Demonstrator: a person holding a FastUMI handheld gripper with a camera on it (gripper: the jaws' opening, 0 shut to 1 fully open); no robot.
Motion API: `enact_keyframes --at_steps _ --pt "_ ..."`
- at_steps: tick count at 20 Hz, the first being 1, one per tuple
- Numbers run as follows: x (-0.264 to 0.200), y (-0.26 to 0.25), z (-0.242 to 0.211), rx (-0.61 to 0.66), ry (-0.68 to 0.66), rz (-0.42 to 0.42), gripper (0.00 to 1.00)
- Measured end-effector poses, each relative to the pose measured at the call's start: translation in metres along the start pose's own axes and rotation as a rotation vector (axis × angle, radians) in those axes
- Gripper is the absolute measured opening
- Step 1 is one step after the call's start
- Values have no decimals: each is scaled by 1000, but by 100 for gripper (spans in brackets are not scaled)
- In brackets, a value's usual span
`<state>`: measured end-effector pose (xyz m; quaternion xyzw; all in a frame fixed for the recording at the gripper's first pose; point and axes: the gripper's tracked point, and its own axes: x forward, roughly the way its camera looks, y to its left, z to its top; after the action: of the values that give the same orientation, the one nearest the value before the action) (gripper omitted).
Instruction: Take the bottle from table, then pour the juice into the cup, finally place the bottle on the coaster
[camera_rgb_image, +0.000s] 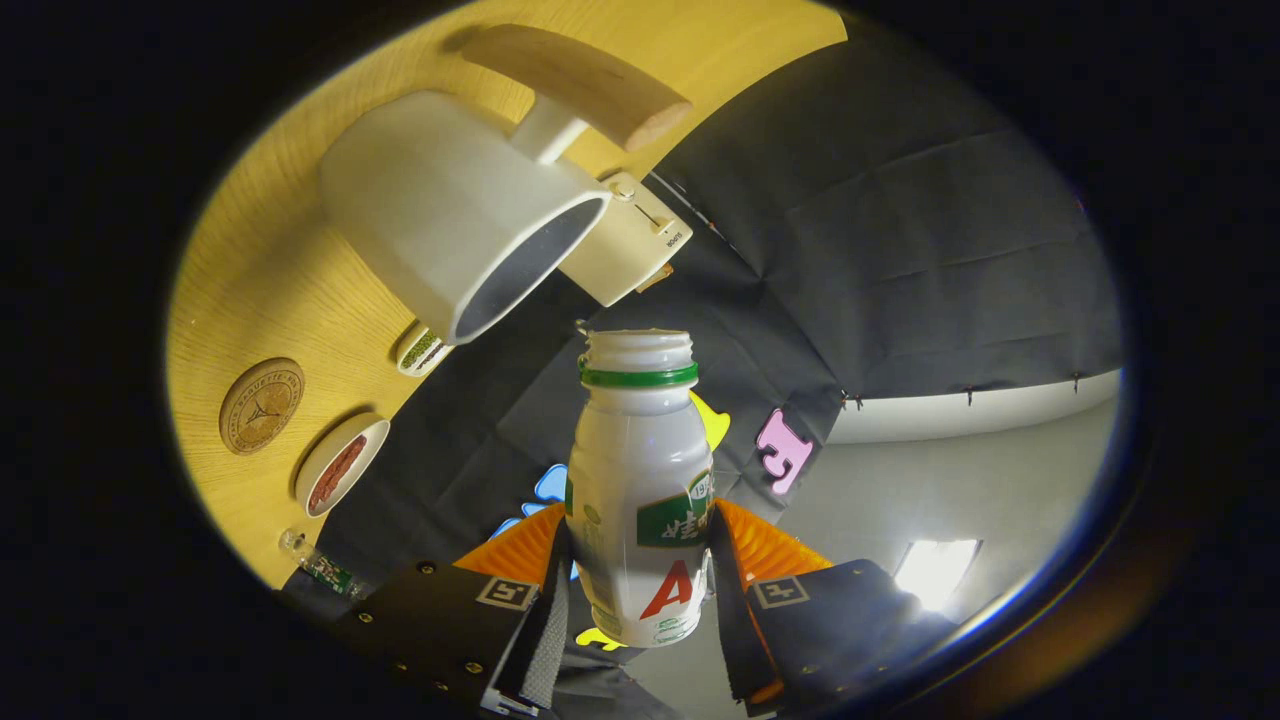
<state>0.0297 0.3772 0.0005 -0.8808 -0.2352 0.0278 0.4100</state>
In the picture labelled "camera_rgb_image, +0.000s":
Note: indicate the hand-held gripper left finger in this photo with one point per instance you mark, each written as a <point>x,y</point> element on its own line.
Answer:
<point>545,650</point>

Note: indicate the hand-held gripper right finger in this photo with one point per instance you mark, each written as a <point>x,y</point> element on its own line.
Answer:
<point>735,630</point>

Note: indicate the round cork coaster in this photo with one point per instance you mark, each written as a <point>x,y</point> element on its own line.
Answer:
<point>261,406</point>

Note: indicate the clear plastic water bottle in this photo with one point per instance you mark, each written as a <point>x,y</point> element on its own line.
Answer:
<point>325,572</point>

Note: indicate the red meat slice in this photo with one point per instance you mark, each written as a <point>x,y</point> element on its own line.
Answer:
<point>332,470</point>
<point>345,478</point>

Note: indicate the round white plate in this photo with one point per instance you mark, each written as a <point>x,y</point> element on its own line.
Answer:
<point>318,470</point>

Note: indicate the small white divided dish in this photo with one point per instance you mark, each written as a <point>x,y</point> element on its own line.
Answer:
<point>420,350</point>

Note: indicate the bread slice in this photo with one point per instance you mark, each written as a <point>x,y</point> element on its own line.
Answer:
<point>655,278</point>

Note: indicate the cream toaster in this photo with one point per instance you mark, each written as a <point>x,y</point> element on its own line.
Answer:
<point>625,255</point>

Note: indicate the wooden table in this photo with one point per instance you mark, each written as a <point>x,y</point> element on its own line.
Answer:
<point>290,280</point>

